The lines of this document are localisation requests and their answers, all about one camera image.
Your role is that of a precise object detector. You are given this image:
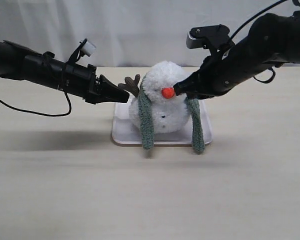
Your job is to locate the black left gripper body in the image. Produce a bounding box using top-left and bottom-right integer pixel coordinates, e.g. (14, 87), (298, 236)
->
(72, 64), (102, 105)

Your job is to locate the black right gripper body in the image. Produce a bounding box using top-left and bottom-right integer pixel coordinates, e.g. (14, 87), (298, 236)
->
(189, 56), (230, 100)

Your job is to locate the green fuzzy scarf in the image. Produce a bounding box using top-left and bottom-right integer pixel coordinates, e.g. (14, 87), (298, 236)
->
(130, 73), (205, 154)

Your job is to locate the white plush snowman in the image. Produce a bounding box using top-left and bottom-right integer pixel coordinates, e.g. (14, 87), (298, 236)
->
(118, 60), (200, 134)

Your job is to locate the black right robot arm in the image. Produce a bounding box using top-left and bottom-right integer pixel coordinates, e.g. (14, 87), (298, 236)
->
(173, 0), (300, 99)

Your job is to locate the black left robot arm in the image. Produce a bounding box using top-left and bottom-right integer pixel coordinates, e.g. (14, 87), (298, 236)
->
(0, 38), (130, 105)

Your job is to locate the white rectangular tray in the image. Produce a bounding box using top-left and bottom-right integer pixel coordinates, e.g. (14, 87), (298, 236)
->
(111, 97), (213, 147)

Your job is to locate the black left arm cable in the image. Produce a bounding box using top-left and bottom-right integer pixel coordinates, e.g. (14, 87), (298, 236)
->
(0, 91), (73, 117)

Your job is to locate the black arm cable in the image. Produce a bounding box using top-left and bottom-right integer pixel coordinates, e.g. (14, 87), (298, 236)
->
(229, 0), (300, 85)
(0, 91), (73, 117)

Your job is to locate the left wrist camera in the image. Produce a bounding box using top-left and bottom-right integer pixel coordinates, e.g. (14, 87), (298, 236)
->
(68, 38), (97, 64)

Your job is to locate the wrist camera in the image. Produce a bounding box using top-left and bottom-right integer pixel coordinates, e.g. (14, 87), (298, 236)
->
(186, 24), (235, 53)
(68, 38), (97, 64)

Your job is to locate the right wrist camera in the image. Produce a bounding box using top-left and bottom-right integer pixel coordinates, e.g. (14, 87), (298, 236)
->
(186, 24), (235, 53)

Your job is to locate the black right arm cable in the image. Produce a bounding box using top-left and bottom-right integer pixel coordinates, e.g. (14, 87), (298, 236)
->
(229, 0), (300, 85)

